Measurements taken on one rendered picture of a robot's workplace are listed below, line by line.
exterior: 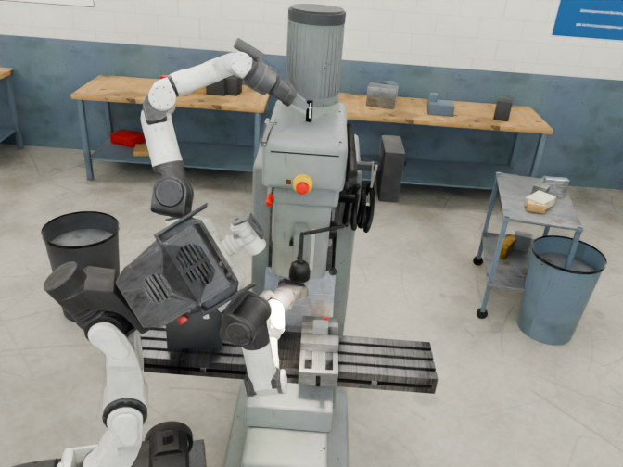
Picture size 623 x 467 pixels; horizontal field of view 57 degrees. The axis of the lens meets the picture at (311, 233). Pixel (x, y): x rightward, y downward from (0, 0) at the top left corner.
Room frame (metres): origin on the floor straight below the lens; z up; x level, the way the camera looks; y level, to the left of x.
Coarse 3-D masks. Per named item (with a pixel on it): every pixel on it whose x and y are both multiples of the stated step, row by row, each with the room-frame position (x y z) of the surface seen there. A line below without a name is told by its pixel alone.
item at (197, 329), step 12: (216, 312) 1.83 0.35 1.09; (168, 324) 1.81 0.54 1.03; (192, 324) 1.82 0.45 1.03; (204, 324) 1.83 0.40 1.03; (216, 324) 1.83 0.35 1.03; (168, 336) 1.81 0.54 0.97; (180, 336) 1.81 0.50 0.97; (192, 336) 1.82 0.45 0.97; (204, 336) 1.83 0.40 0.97; (216, 336) 1.83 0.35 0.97; (168, 348) 1.81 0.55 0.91
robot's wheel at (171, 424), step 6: (156, 426) 1.69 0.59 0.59; (162, 426) 1.68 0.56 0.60; (168, 426) 1.68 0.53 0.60; (174, 426) 1.69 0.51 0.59; (180, 426) 1.70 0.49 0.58; (186, 426) 1.72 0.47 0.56; (150, 432) 1.67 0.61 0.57; (156, 432) 1.66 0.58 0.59; (186, 432) 1.69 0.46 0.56; (192, 438) 1.70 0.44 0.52; (192, 444) 1.70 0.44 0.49
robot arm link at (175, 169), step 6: (168, 162) 1.57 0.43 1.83; (174, 162) 1.58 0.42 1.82; (180, 162) 1.59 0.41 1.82; (156, 168) 1.57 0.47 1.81; (162, 168) 1.56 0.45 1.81; (168, 168) 1.56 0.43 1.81; (174, 168) 1.57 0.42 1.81; (180, 168) 1.58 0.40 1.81; (162, 174) 1.55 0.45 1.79; (168, 174) 1.55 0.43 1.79; (174, 174) 1.56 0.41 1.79; (180, 174) 1.57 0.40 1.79; (186, 180) 1.60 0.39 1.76; (186, 186) 1.55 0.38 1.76; (186, 198) 1.53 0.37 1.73; (186, 204) 1.58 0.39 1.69
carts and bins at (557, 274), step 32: (512, 192) 3.83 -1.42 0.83; (544, 192) 3.73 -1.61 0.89; (64, 224) 3.36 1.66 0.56; (96, 224) 3.44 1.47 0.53; (544, 224) 3.36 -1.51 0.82; (576, 224) 3.38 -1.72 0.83; (64, 256) 3.00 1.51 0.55; (96, 256) 3.05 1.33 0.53; (480, 256) 4.16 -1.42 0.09; (512, 256) 3.82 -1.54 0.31; (544, 256) 3.51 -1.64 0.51; (576, 256) 3.53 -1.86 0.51; (512, 288) 3.38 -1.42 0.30; (544, 288) 3.21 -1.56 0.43; (576, 288) 3.14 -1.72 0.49; (544, 320) 3.19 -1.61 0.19; (576, 320) 3.19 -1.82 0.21
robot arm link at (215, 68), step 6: (228, 54) 1.84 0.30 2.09; (210, 60) 1.80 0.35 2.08; (216, 60) 1.82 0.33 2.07; (222, 60) 1.83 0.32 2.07; (204, 66) 1.75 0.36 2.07; (210, 66) 1.75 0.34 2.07; (216, 66) 1.81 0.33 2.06; (222, 66) 1.83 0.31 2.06; (210, 72) 1.74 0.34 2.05; (216, 72) 1.80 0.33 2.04; (222, 72) 1.82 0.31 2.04; (228, 72) 1.83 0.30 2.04; (210, 78) 1.74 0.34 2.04; (216, 78) 1.75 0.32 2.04; (222, 78) 1.82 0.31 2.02
